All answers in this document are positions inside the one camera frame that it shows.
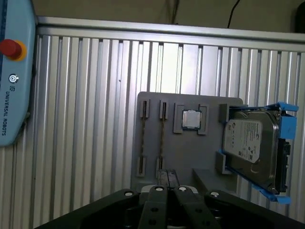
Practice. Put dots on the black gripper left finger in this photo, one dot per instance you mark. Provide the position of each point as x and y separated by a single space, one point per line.
152 210

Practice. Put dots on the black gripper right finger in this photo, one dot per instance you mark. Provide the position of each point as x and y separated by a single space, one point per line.
190 210

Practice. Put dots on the RAM stick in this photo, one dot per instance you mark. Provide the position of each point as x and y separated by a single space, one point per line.
162 136

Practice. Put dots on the grey parts rack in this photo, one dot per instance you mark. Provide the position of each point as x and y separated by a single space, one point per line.
209 148

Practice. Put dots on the silver hard disk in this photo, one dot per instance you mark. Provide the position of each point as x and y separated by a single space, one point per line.
247 143

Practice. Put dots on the silver CPU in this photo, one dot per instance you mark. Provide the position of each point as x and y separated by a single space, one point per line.
192 119

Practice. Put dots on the blue disk carrier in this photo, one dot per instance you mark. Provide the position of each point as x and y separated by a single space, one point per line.
289 126

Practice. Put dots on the pale blue teach pendant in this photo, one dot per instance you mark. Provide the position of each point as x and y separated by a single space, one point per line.
14 107

